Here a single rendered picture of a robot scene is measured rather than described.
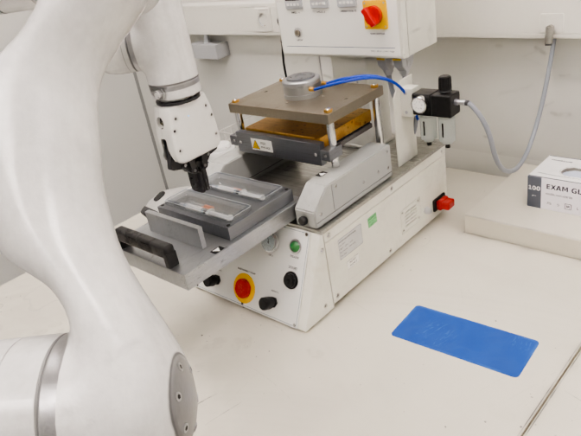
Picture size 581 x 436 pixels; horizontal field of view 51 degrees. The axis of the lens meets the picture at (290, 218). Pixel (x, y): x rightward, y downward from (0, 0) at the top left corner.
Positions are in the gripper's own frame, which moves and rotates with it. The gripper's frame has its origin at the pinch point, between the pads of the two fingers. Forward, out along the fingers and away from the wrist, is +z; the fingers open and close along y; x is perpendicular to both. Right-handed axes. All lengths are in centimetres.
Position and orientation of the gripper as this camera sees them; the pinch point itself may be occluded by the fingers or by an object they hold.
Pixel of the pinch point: (199, 180)
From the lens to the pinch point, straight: 109.4
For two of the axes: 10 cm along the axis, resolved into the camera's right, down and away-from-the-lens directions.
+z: 1.6, 8.8, 4.6
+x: -7.5, -1.9, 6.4
